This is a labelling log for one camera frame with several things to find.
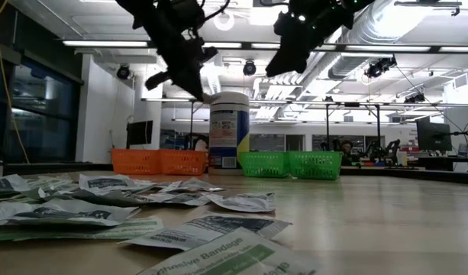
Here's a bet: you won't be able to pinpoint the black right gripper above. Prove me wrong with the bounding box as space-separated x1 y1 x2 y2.
264 7 356 79

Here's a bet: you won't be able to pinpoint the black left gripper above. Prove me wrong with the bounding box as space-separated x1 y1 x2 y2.
152 15 219 102

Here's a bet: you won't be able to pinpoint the orange plastic mesh basket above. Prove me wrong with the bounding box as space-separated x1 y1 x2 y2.
159 148 209 176
111 148 162 176

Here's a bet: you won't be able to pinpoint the white antiseptic towelette packet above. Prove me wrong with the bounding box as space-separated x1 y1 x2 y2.
79 174 155 194
27 174 82 188
0 173 31 202
206 192 277 214
145 192 212 208
0 198 142 228
53 189 155 209
122 213 293 252

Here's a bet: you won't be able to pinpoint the black desk monitor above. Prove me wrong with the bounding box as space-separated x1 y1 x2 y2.
415 116 453 152

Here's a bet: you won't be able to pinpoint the white disinfecting wipes canister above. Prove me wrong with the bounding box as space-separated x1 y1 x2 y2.
208 90 251 176

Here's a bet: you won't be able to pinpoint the black ceiling camera rig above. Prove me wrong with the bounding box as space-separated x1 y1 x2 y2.
404 92 427 104
364 56 398 79

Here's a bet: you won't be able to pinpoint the green plastic mesh basket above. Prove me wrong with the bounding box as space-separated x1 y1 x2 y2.
288 150 344 181
239 150 292 179

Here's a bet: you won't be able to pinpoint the round pendant lamp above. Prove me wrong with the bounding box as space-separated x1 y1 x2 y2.
213 11 235 32

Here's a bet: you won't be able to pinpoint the black background gantry frame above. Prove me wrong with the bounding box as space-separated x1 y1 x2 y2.
324 101 382 153

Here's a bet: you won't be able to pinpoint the yellow power cord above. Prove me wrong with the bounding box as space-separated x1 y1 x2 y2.
0 0 31 165

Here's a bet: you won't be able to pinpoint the black framed window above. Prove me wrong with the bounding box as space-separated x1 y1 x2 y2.
0 49 85 163

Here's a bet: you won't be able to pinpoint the black wall monitor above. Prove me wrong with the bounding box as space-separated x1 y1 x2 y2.
125 120 154 147

